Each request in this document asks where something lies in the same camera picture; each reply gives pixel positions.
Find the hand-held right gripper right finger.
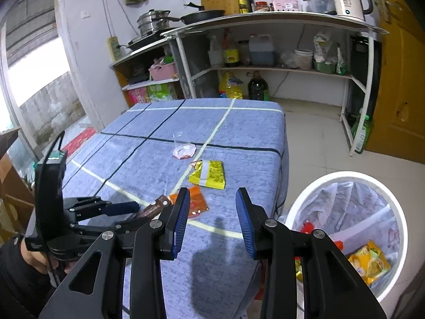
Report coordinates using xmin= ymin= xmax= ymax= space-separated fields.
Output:
xmin=235 ymin=188 xmax=387 ymax=319

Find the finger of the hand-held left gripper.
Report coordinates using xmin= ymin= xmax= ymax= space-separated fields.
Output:
xmin=68 ymin=217 xmax=156 ymax=240
xmin=63 ymin=197 xmax=140 ymax=221

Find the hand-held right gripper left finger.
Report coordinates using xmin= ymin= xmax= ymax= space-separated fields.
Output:
xmin=38 ymin=187 xmax=191 ymax=319

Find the orange snack wrapper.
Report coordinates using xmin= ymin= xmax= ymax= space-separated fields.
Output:
xmin=169 ymin=186 xmax=210 ymax=219

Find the brown chocolate wrapper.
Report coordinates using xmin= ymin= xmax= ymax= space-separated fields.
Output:
xmin=137 ymin=195 xmax=173 ymax=220

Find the clear plastic bin liner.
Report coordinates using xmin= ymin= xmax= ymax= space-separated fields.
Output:
xmin=277 ymin=179 xmax=399 ymax=319

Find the long yellow snack wrapper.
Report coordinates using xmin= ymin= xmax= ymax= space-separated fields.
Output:
xmin=348 ymin=241 xmax=392 ymax=286

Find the white round trash bin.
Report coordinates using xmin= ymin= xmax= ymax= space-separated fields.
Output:
xmin=277 ymin=171 xmax=408 ymax=309

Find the person's left forearm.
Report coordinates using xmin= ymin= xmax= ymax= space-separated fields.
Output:
xmin=0 ymin=236 xmax=60 ymax=319

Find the person's left hand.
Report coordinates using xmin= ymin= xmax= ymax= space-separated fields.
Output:
xmin=19 ymin=236 xmax=78 ymax=278

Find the wooden cabinet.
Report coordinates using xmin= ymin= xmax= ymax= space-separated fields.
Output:
xmin=0 ymin=129 xmax=37 ymax=240

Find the red floor mat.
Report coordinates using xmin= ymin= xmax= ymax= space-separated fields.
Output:
xmin=61 ymin=127 xmax=97 ymax=155

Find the blue checked tablecloth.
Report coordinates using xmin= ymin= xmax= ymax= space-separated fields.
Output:
xmin=61 ymin=98 xmax=289 ymax=319

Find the yellow snack packet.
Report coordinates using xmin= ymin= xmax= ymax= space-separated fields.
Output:
xmin=189 ymin=160 xmax=226 ymax=189

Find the clear plastic jelly cup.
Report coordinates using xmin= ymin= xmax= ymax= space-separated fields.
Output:
xmin=172 ymin=133 xmax=196 ymax=159

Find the pink cardboard box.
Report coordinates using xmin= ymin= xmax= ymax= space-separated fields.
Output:
xmin=127 ymin=88 xmax=150 ymax=104

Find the window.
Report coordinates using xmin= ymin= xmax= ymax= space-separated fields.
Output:
xmin=0 ymin=0 xmax=88 ymax=150

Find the green cardboard box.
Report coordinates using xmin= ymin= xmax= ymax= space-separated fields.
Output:
xmin=146 ymin=83 xmax=175 ymax=102

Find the black gas stove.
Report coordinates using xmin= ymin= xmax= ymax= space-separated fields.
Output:
xmin=128 ymin=70 xmax=150 ymax=85

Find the low wooden shelf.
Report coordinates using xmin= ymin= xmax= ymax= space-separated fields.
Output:
xmin=109 ymin=38 xmax=185 ymax=108

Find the dark cooking oil bottle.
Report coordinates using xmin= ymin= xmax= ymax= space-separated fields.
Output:
xmin=247 ymin=70 xmax=269 ymax=102

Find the yellow cooking oil bottle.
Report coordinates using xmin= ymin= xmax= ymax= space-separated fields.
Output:
xmin=218 ymin=71 xmax=244 ymax=99

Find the pink plastic basket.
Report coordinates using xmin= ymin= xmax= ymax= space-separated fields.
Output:
xmin=148 ymin=63 xmax=178 ymax=82

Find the green plastic bottle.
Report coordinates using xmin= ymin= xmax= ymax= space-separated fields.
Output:
xmin=351 ymin=115 xmax=374 ymax=155

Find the yellowish power strip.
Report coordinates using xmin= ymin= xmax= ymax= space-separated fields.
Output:
xmin=107 ymin=36 xmax=122 ymax=62

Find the black induction cooker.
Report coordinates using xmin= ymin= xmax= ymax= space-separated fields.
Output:
xmin=127 ymin=35 xmax=168 ymax=51

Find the crumpled plastic bag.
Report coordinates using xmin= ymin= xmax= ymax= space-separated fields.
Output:
xmin=279 ymin=51 xmax=298 ymax=69

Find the brown glass jar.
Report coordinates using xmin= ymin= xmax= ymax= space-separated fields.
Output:
xmin=237 ymin=40 xmax=251 ymax=66

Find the yellow label sauce bottle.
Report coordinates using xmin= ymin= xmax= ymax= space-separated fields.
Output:
xmin=222 ymin=28 xmax=241 ymax=68

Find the blue liquid jerrycan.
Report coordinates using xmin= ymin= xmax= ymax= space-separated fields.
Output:
xmin=248 ymin=34 xmax=276 ymax=66

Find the white spray bottle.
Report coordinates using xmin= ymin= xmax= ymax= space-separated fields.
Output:
xmin=207 ymin=35 xmax=224 ymax=68

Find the white lidded tub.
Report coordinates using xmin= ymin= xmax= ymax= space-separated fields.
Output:
xmin=294 ymin=49 xmax=314 ymax=70

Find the green bowl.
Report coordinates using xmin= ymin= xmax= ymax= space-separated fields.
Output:
xmin=314 ymin=60 xmax=337 ymax=74

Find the steel steamer pot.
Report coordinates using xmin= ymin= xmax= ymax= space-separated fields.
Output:
xmin=137 ymin=9 xmax=171 ymax=35

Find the green upright packet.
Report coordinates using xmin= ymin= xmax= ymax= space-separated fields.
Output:
xmin=335 ymin=43 xmax=347 ymax=75

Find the black box appliance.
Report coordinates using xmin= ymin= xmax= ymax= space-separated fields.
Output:
xmin=350 ymin=35 xmax=381 ymax=127

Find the stuffed plastic bag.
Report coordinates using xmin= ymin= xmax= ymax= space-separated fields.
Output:
xmin=313 ymin=28 xmax=339 ymax=64

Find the yellow wooden door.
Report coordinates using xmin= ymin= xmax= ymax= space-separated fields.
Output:
xmin=363 ymin=0 xmax=425 ymax=165

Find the black frying pan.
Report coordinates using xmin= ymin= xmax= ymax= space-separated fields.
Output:
xmin=166 ymin=3 xmax=226 ymax=25

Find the white metal shelf rack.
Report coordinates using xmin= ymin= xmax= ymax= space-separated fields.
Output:
xmin=161 ymin=11 xmax=389 ymax=157

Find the pink utensil holder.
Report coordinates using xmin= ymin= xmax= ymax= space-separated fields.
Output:
xmin=270 ymin=0 xmax=299 ymax=12

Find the clear grey plastic container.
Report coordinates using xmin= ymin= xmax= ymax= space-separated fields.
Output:
xmin=301 ymin=0 xmax=336 ymax=14

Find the metal door handle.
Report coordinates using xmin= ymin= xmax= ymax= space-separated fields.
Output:
xmin=379 ymin=0 xmax=404 ymax=24

